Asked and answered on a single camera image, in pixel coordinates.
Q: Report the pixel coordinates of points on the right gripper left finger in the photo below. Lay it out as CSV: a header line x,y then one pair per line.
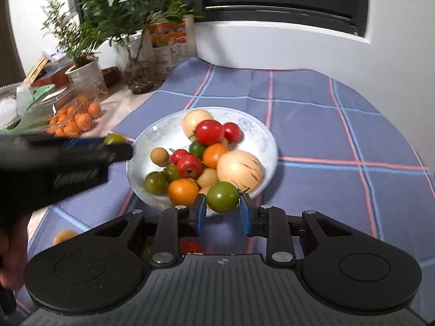
x,y
175,223

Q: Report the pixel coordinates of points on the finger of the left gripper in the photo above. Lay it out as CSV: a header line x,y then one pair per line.
x,y
100,155
88,143

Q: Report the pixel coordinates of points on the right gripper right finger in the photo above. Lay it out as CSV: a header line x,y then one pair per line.
x,y
270,223

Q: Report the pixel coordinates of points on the green tomato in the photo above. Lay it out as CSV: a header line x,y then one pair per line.
x,y
155,183
223,197
197,149

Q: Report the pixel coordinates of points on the green lime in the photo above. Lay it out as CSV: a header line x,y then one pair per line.
x,y
171,173

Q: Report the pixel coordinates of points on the striped pepino melon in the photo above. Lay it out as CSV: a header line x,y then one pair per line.
x,y
240,168

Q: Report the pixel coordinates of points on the brown longan front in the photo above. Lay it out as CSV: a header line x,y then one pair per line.
x,y
208,178

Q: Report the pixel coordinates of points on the brown longan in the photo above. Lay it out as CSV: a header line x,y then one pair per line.
x,y
160,156
63,236
208,178

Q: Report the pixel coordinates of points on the small red apple fruit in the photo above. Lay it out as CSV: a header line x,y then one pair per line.
x,y
189,166

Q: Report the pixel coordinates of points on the large orange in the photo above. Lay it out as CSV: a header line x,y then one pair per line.
x,y
212,154

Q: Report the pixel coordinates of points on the large red tomato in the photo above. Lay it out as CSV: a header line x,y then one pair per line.
x,y
188,246
209,132

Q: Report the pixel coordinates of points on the person's left hand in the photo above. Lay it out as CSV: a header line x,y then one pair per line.
x,y
14,241

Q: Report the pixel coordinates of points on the small green fruit on table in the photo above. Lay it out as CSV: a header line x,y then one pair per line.
x,y
114,138

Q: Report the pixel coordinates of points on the large red tomato top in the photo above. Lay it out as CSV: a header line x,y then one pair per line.
x,y
188,246

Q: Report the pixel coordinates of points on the clear box of tangerines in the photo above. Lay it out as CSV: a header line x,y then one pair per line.
x,y
77,109

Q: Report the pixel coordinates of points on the green bowl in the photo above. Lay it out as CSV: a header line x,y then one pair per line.
x,y
36,116

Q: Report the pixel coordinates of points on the white patterned ceramic plate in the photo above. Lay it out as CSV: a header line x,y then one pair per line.
x,y
168,134

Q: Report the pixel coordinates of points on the clear plastic clamshell box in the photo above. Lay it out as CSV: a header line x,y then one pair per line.
x,y
15,99

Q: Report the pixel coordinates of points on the green tomato in plate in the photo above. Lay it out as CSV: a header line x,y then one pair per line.
x,y
197,149

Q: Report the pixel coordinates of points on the red cherry tomato in plate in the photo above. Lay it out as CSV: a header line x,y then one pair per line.
x,y
232,132

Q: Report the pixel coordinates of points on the yellow pear upper right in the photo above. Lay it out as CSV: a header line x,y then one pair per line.
x,y
192,120

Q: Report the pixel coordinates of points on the white potted plant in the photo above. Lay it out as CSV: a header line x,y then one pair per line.
x,y
78,41

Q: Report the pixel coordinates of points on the printed paper bag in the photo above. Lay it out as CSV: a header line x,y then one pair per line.
x,y
172,44

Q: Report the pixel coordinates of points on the glass vase plant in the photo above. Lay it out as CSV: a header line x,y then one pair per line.
x,y
126,23

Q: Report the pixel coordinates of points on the black window frame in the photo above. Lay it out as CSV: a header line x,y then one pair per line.
x,y
348,16

